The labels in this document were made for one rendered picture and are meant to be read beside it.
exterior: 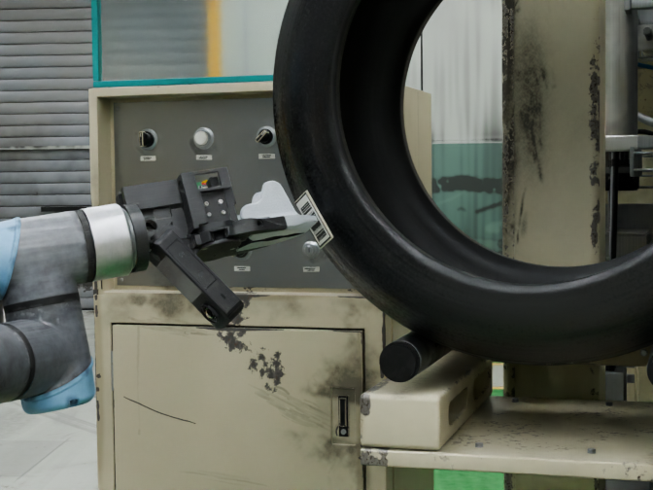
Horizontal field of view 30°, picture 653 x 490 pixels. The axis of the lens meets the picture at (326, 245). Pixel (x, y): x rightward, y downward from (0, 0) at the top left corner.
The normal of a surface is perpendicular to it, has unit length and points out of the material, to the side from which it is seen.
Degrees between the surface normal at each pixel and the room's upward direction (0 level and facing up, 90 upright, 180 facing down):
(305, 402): 90
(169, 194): 70
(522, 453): 0
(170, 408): 90
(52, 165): 90
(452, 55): 90
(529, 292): 100
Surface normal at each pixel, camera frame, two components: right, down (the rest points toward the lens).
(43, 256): 0.40, -0.11
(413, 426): -0.29, 0.05
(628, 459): -0.01, -1.00
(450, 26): -0.06, 0.05
